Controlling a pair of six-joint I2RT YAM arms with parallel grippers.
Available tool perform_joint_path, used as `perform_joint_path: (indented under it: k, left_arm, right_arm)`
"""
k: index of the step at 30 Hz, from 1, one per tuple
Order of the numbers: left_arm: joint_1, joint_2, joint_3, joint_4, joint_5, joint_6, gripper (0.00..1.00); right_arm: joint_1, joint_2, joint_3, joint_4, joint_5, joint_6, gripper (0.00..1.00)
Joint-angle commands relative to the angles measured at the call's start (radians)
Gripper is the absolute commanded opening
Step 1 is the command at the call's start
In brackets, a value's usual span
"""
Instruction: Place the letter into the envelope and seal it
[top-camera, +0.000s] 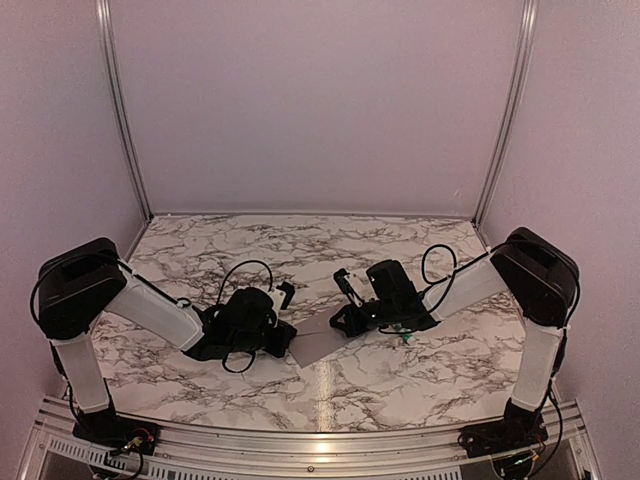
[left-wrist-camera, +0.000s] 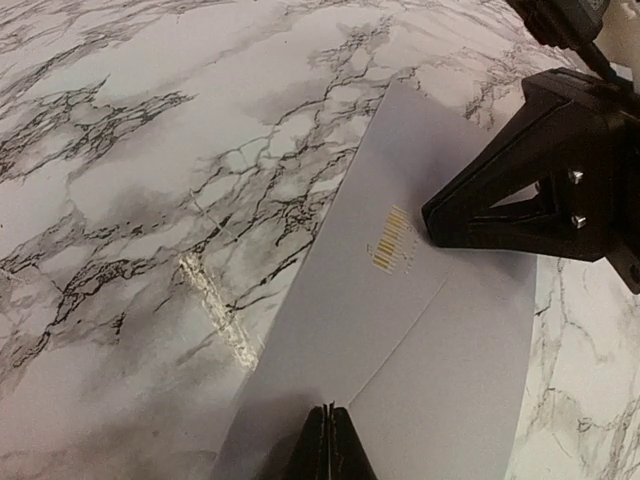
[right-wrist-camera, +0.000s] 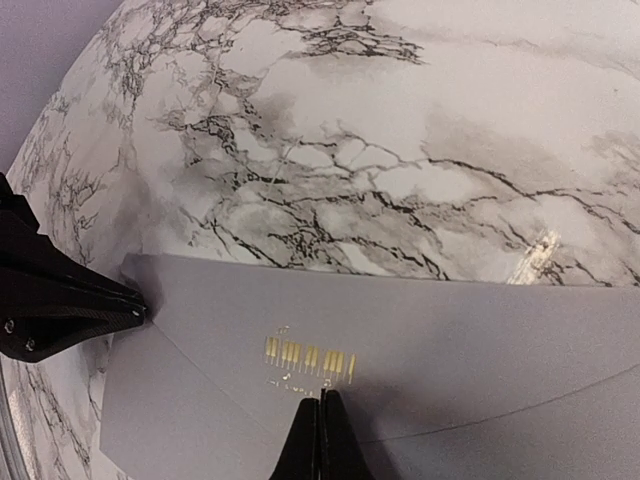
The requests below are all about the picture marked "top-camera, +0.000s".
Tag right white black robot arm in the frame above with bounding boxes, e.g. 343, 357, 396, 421
329, 227, 581, 448

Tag aluminium frame post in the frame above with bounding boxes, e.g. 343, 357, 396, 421
472, 0, 539, 229
95, 0, 154, 224

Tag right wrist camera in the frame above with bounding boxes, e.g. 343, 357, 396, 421
333, 268, 371, 307

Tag front aluminium rail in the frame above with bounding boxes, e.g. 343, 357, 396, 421
17, 397, 603, 479

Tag green white glue stick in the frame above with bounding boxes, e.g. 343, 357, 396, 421
394, 325, 415, 345

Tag grey envelope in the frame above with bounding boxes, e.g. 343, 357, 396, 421
289, 315, 349, 368

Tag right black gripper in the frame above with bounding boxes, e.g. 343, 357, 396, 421
331, 298, 399, 337

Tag left aluminium frame post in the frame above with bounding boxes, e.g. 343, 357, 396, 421
95, 0, 154, 224

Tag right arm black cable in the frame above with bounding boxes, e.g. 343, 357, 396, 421
344, 243, 584, 336

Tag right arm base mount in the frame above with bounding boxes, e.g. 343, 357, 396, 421
458, 400, 548, 479

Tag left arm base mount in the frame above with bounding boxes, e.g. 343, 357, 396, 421
70, 403, 160, 479

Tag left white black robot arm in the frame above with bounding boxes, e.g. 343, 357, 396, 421
29, 237, 297, 445

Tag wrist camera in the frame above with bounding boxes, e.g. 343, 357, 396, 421
333, 268, 371, 307
270, 281, 295, 312

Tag right aluminium frame post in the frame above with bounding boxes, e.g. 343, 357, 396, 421
472, 0, 539, 229

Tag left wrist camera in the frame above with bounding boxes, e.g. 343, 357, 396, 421
270, 281, 295, 312

